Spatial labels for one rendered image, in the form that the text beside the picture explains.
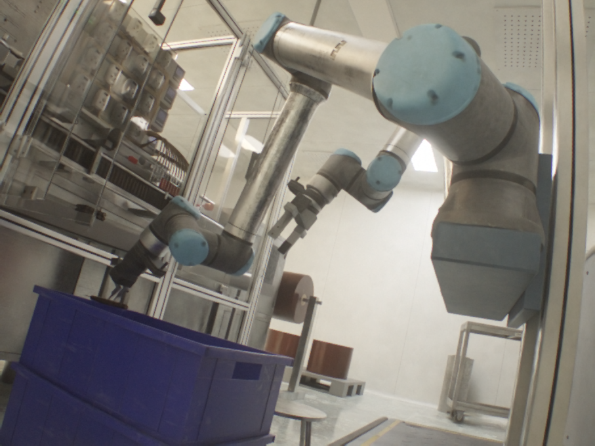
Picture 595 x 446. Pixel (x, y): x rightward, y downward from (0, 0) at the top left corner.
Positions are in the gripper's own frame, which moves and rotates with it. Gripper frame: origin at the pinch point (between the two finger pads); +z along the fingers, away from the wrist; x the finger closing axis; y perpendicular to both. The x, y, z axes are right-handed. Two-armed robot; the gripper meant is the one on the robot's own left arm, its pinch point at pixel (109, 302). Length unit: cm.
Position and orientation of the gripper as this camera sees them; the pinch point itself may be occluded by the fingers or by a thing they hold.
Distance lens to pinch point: 137.2
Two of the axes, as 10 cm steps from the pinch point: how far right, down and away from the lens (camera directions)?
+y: -6.0, -6.1, 5.2
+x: -3.8, -3.5, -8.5
